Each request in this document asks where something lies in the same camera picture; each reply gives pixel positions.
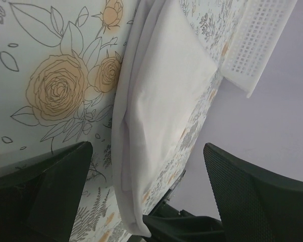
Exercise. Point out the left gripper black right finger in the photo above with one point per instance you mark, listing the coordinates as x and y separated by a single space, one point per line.
254 204

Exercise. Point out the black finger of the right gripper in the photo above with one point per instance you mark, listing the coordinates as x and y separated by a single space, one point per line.
167 224

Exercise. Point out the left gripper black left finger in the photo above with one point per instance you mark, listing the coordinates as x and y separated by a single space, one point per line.
40 202

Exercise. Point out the white t shirt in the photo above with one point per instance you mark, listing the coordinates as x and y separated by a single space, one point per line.
164 70

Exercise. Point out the floral patterned table mat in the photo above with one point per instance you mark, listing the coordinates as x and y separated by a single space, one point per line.
59 67

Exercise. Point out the white plastic mesh basket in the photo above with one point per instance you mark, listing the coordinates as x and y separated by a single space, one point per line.
254 41

